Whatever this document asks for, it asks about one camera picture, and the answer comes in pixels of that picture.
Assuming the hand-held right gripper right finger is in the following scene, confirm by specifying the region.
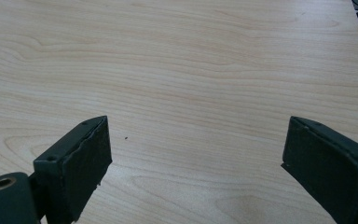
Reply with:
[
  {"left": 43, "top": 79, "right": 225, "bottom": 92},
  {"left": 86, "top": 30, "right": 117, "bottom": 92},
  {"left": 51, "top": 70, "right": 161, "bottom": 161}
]
[{"left": 281, "top": 116, "right": 358, "bottom": 224}]

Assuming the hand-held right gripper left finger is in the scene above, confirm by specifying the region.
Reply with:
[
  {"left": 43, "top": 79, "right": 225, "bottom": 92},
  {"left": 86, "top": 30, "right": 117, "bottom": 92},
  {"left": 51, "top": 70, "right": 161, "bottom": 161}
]
[{"left": 33, "top": 115, "right": 113, "bottom": 224}]

